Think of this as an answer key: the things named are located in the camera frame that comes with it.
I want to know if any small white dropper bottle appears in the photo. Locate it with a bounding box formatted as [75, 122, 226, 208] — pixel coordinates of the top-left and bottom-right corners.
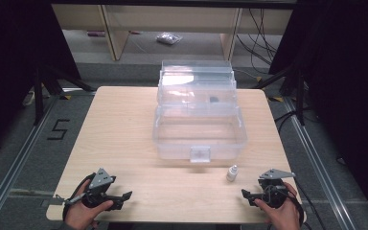
[225, 164, 239, 183]

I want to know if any light wooden shelf unit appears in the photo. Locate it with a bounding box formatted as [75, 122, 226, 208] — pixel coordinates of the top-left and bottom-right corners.
[51, 3, 294, 62]

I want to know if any black metal stand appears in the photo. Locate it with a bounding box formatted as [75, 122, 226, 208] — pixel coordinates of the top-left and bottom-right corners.
[33, 62, 98, 127]
[251, 62, 309, 127]

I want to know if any aluminium floor rail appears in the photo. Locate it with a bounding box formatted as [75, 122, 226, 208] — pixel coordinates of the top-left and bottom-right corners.
[0, 87, 98, 230]
[281, 95, 357, 230]

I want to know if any white power strip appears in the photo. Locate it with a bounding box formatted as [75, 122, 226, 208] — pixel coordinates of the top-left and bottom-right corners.
[21, 90, 37, 107]

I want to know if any black curtain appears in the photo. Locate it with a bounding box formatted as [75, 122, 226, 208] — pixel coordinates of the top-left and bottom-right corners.
[267, 0, 368, 229]
[0, 0, 81, 162]

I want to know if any clear plastic bag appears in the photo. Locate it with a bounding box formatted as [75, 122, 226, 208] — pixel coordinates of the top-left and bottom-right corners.
[155, 32, 184, 46]

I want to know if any bundle of black cables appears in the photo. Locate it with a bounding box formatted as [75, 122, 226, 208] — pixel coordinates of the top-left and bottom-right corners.
[235, 8, 280, 75]

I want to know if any person's left hand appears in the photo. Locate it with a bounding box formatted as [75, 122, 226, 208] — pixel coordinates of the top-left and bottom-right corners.
[64, 187, 115, 230]

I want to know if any clear plastic storage box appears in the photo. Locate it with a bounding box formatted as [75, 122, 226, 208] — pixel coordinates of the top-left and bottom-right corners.
[151, 59, 249, 164]

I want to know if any person's right hand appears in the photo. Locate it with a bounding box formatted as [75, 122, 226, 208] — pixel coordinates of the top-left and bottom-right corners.
[253, 181, 305, 230]

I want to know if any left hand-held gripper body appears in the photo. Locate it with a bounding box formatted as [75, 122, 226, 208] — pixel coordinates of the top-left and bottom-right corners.
[81, 168, 118, 209]

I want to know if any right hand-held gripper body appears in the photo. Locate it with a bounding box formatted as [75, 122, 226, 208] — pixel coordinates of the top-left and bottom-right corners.
[257, 169, 296, 210]

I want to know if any black floor cable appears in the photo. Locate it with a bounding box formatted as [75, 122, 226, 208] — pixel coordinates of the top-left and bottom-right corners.
[273, 108, 301, 133]

